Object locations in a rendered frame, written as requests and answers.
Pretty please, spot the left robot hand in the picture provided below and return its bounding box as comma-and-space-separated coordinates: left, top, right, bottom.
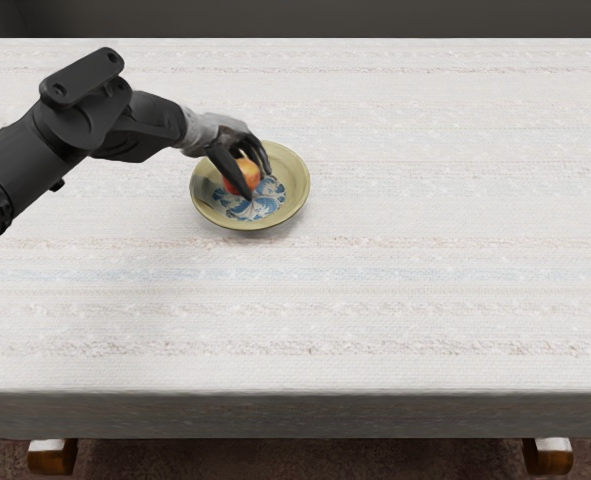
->
179, 111, 273, 201

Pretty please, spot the red yellow apple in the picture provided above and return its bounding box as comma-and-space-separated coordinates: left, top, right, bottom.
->
222, 157, 263, 196

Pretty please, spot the olive plate with blue pattern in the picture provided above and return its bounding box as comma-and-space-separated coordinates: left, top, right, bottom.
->
189, 139, 312, 233

